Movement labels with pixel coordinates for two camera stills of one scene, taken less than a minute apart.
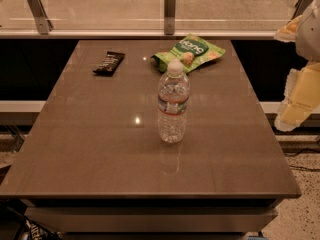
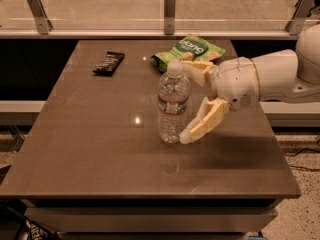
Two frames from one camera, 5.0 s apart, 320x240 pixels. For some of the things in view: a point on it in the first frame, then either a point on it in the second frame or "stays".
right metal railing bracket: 304,1 stays
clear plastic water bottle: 173,98 stays
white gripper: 310,37 -> 234,82
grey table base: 153,218 stays
